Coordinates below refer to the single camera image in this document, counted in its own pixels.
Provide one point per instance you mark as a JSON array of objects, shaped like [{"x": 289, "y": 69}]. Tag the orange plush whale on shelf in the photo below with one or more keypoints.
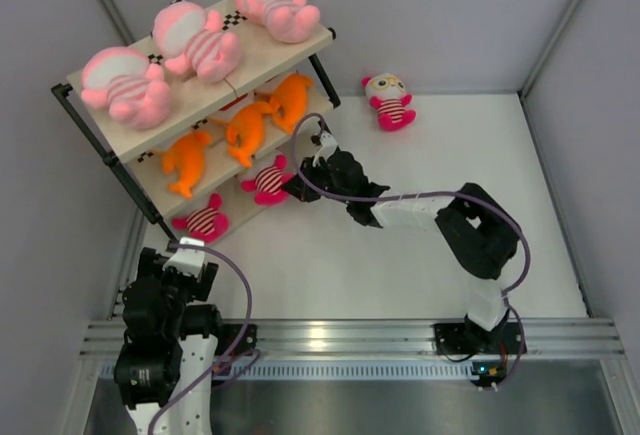
[{"x": 288, "y": 98}]

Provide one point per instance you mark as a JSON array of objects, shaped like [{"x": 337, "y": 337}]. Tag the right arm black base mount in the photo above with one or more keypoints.
[{"x": 466, "y": 338}]

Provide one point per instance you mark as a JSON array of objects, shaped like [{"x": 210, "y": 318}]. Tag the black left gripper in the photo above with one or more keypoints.
[{"x": 151, "y": 263}]

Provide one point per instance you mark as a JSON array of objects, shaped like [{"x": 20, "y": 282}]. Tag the hot pink bear with glasses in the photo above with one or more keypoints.
[{"x": 265, "y": 179}]

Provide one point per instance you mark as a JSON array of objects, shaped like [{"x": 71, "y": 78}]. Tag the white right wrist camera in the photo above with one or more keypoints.
[{"x": 326, "y": 145}]

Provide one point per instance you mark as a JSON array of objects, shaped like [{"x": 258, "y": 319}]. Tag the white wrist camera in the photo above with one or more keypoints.
[
  {"x": 187, "y": 256},
  {"x": 326, "y": 145}
]

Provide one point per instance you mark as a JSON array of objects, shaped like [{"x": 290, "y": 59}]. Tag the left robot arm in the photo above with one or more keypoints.
[{"x": 170, "y": 338}]

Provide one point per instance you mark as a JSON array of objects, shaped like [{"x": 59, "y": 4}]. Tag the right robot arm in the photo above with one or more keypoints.
[{"x": 484, "y": 240}]

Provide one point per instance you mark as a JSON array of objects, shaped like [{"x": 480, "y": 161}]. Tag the hot pink striped plush bear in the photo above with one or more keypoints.
[{"x": 207, "y": 224}]

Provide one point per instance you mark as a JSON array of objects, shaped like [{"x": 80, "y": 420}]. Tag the large orange plush whale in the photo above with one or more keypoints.
[{"x": 187, "y": 157}]

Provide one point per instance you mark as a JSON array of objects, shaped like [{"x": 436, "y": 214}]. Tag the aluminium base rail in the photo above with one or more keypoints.
[{"x": 554, "y": 338}]

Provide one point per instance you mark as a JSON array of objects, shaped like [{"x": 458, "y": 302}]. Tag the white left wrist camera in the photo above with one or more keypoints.
[{"x": 187, "y": 256}]

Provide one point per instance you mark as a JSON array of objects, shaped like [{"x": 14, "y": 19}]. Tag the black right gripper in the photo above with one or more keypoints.
[{"x": 309, "y": 171}]

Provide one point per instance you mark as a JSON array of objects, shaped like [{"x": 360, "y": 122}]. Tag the light pink plush bear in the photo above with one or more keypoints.
[
  {"x": 128, "y": 86},
  {"x": 287, "y": 21},
  {"x": 192, "y": 39}
]

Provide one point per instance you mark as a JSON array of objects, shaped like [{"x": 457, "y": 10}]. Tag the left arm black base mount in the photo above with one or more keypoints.
[{"x": 229, "y": 333}]

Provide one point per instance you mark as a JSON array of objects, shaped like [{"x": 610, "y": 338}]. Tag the white slotted cable duct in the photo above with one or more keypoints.
[{"x": 298, "y": 370}]

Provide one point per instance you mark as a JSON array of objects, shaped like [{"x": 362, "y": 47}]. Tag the beige three-tier black-frame shelf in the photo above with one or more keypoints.
[{"x": 132, "y": 156}]

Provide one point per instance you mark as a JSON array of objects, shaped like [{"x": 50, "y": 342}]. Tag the small orange plush whale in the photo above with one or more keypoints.
[{"x": 245, "y": 132}]

